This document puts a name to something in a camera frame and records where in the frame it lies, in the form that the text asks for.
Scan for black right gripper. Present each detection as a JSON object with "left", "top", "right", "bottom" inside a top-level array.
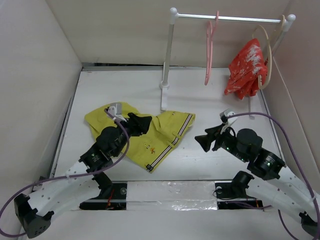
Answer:
[{"left": 194, "top": 122, "right": 249, "bottom": 162}]

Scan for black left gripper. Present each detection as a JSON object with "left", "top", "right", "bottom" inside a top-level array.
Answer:
[{"left": 112, "top": 113, "right": 151, "bottom": 157}]

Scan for yellow trousers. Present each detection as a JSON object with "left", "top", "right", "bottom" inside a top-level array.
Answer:
[{"left": 84, "top": 102, "right": 196, "bottom": 173}]

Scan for pink plastic hanger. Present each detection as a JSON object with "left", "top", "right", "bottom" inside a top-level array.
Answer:
[{"left": 204, "top": 10, "right": 220, "bottom": 86}]

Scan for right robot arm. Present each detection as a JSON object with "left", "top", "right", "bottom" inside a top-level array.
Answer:
[{"left": 194, "top": 125, "right": 320, "bottom": 239}]

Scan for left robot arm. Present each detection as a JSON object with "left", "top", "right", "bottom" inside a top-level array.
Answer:
[{"left": 14, "top": 112, "right": 152, "bottom": 239}]

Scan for beige wooden hanger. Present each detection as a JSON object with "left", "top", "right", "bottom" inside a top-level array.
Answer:
[{"left": 251, "top": 14, "right": 286, "bottom": 90}]

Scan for silver tape strip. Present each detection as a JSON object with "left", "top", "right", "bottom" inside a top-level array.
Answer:
[{"left": 126, "top": 180, "right": 218, "bottom": 211}]

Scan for red patterned garment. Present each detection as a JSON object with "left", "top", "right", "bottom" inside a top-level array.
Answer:
[{"left": 224, "top": 38, "right": 268, "bottom": 100}]

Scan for white clothes rack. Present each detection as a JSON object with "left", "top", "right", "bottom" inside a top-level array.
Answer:
[{"left": 159, "top": 7, "right": 296, "bottom": 111}]

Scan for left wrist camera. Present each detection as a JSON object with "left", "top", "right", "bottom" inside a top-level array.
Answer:
[{"left": 104, "top": 102, "right": 127, "bottom": 122}]

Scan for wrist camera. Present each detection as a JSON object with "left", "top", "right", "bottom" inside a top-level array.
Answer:
[
  {"left": 104, "top": 102, "right": 127, "bottom": 122},
  {"left": 219, "top": 109, "right": 238, "bottom": 134}
]

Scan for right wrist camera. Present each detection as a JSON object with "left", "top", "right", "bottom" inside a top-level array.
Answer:
[{"left": 219, "top": 109, "right": 238, "bottom": 134}]

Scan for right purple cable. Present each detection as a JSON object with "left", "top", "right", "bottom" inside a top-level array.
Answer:
[{"left": 226, "top": 112, "right": 320, "bottom": 240}]

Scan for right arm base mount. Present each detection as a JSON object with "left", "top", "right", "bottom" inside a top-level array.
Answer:
[{"left": 212, "top": 171, "right": 264, "bottom": 210}]

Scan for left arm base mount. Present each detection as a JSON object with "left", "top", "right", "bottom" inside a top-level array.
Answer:
[{"left": 79, "top": 172, "right": 128, "bottom": 211}]

